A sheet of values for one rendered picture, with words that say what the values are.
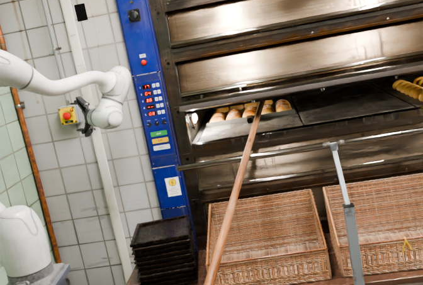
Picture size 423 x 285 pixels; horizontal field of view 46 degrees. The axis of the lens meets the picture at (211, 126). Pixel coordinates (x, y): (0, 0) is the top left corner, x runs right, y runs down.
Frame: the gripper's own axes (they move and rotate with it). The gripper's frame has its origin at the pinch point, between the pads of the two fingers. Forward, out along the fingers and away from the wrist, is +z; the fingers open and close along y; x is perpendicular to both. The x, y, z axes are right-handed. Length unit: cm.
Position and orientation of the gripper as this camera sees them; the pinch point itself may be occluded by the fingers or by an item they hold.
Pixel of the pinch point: (77, 116)
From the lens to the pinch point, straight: 257.2
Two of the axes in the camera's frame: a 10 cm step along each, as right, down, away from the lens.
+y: 1.8, 9.7, 1.9
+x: 7.6, -2.6, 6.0
